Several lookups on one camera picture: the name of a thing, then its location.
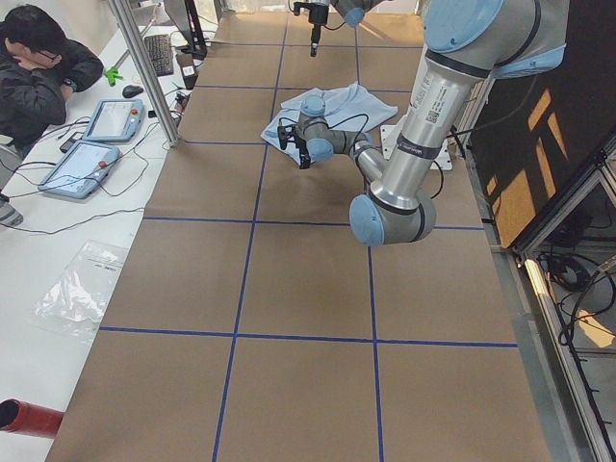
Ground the small black box with label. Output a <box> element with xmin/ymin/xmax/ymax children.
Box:
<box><xmin>175</xmin><ymin>52</ymin><xmax>198</xmax><ymax>90</ymax></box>

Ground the aluminium frame post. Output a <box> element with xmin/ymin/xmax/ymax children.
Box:
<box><xmin>109</xmin><ymin>0</ymin><xmax>180</xmax><ymax>147</ymax></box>

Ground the seated person black jacket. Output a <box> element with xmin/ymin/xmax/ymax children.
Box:
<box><xmin>1</xmin><ymin>5</ymin><xmax>104</xmax><ymax>158</ymax></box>

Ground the black keyboard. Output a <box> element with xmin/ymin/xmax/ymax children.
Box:
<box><xmin>143</xmin><ymin>34</ymin><xmax>174</xmax><ymax>76</ymax></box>

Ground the upper blue teach pendant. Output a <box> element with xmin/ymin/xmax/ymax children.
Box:
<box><xmin>82</xmin><ymin>98</ymin><xmax>144</xmax><ymax>143</ymax></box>

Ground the clear plastic bag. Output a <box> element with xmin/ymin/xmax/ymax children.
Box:
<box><xmin>27</xmin><ymin>241</ymin><xmax>129</xmax><ymax>344</ymax></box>

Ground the white central mounting column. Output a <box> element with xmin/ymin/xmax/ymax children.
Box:
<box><xmin>379</xmin><ymin>115</ymin><xmax>452</xmax><ymax>171</ymax></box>

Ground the red cylinder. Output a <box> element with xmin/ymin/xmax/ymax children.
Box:
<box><xmin>1</xmin><ymin>398</ymin><xmax>64</xmax><ymax>439</ymax></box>

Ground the black orange adapter box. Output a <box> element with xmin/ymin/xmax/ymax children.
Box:
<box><xmin>174</xmin><ymin>91</ymin><xmax>190</xmax><ymax>113</ymax></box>

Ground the green plastic toy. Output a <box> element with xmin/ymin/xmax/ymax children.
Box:
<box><xmin>104</xmin><ymin>67</ymin><xmax>123</xmax><ymax>87</ymax></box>

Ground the blue teach pendant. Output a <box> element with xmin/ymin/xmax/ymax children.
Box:
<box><xmin>82</xmin><ymin>98</ymin><xmax>144</xmax><ymax>143</ymax></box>
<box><xmin>38</xmin><ymin>141</ymin><xmax>120</xmax><ymax>199</ymax></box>

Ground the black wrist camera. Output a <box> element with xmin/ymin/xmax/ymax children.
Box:
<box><xmin>293</xmin><ymin>1</ymin><xmax>311</xmax><ymax>16</ymax></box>
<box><xmin>276</xmin><ymin>124</ymin><xmax>295</xmax><ymax>151</ymax></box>

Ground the lower blue teach pendant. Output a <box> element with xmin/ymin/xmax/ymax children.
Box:
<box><xmin>38</xmin><ymin>141</ymin><xmax>120</xmax><ymax>199</ymax></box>

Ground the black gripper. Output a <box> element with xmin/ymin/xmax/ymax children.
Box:
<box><xmin>307</xmin><ymin>2</ymin><xmax>328</xmax><ymax>57</ymax></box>
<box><xmin>295</xmin><ymin>135</ymin><xmax>312</xmax><ymax>169</ymax></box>

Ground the black computer mouse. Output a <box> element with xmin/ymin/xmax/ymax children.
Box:
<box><xmin>121</xmin><ymin>85</ymin><xmax>144</xmax><ymax>99</ymax></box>

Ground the light blue button shirt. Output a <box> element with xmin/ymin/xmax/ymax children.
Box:
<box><xmin>261</xmin><ymin>82</ymin><xmax>398</xmax><ymax>165</ymax></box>

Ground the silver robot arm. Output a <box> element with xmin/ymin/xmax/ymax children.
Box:
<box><xmin>278</xmin><ymin>1</ymin><xmax>569</xmax><ymax>246</ymax></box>
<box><xmin>293</xmin><ymin>0</ymin><xmax>381</xmax><ymax>57</ymax></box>

